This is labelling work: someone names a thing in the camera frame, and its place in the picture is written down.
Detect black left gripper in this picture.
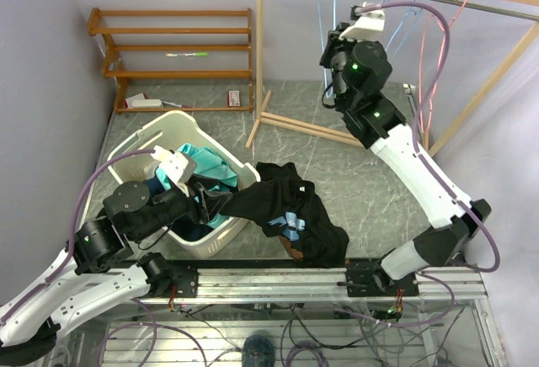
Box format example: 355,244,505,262
131,172,233,241

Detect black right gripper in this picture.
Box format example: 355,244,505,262
318,23,369,109

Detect teal t shirt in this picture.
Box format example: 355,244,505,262
154,142,240,230

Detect blue hanger of black shirt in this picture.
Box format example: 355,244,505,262
315,0,349,90

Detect black t shirt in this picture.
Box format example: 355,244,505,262
221,162,350,268

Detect blue hanger of teal shirt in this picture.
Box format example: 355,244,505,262
378,0,399,55

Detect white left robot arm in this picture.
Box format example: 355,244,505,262
1,181,232,366

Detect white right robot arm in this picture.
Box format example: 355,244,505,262
320,23,491,296

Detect navy blue garment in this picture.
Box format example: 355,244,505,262
143,176,213,242

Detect cream plastic laundry basket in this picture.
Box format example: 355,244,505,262
109,110,260,259

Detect red white small box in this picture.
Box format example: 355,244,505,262
227,90,241,108

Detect pink white pen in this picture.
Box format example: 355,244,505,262
162,100,193,109

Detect green white pen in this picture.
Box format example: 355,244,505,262
165,51,209,58

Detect brown wooden shoe rack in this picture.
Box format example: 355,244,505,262
87,8,254,114

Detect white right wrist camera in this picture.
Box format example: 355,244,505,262
339,2,386,41

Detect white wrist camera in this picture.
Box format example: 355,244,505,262
151,146,197,197
339,2,386,41

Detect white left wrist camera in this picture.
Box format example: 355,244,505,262
151,146,197,197

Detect empty blue wire hanger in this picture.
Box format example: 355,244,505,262
387,0,417,48

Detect wooden clothes rack frame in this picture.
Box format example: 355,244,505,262
245,0,539,157

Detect pink wire hanger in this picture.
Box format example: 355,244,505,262
415,0,472,134

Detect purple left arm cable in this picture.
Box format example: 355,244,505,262
0,150,159,326

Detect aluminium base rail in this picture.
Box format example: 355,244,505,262
45,259,485,305

